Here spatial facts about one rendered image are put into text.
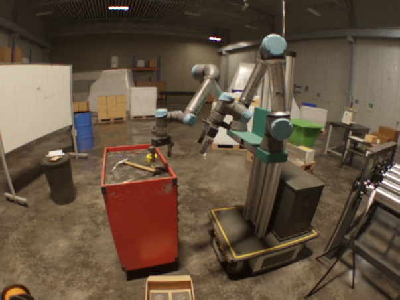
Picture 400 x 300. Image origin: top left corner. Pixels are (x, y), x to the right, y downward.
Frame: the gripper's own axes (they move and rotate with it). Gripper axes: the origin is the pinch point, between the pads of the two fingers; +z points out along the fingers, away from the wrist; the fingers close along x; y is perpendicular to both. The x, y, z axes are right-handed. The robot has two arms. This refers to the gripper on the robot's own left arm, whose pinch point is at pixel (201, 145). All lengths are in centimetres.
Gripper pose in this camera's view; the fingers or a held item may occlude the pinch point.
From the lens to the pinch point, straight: 110.7
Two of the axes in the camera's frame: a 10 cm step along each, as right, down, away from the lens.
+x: 1.0, 4.4, -8.9
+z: -4.5, 8.2, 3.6
